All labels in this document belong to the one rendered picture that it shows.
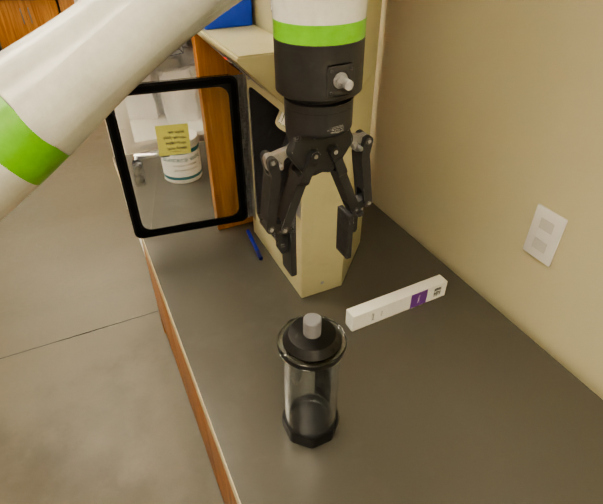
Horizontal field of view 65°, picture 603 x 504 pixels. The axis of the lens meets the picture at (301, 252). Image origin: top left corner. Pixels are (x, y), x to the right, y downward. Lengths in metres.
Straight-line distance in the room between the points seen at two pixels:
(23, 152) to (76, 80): 0.08
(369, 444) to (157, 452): 1.27
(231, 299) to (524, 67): 0.80
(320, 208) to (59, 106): 0.63
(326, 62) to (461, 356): 0.75
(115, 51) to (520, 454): 0.86
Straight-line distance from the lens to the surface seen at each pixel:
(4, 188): 0.54
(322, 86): 0.48
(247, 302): 1.14
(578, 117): 1.00
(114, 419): 2.20
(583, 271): 1.07
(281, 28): 0.49
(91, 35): 0.53
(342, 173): 0.57
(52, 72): 0.52
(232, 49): 0.88
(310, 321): 0.71
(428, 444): 0.93
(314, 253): 1.08
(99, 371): 2.39
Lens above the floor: 1.71
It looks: 37 degrees down
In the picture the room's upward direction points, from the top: straight up
